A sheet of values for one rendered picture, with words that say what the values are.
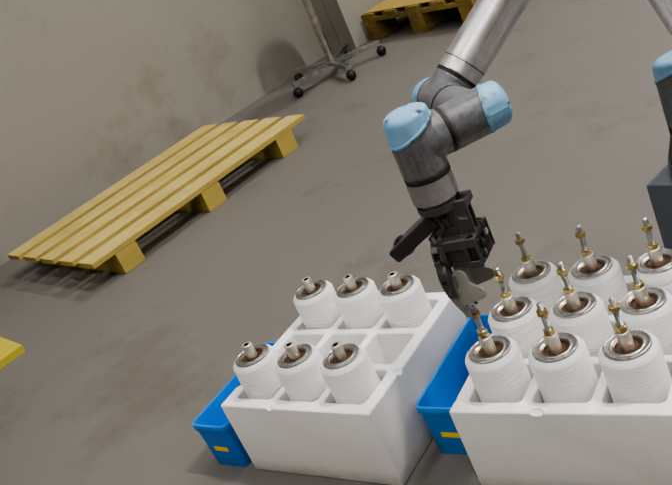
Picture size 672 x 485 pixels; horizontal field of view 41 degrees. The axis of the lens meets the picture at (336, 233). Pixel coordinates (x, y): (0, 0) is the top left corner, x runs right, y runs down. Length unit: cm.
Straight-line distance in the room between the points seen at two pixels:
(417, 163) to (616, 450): 55
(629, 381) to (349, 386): 53
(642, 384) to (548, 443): 20
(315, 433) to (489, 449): 37
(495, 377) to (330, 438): 40
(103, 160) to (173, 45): 73
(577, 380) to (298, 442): 62
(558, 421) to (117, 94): 354
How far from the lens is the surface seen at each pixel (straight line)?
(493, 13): 151
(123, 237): 351
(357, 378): 170
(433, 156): 136
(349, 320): 195
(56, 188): 454
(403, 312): 186
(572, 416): 150
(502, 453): 161
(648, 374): 146
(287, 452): 190
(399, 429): 175
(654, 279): 163
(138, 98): 475
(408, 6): 500
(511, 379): 155
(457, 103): 139
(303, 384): 178
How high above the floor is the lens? 110
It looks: 22 degrees down
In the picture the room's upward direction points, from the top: 25 degrees counter-clockwise
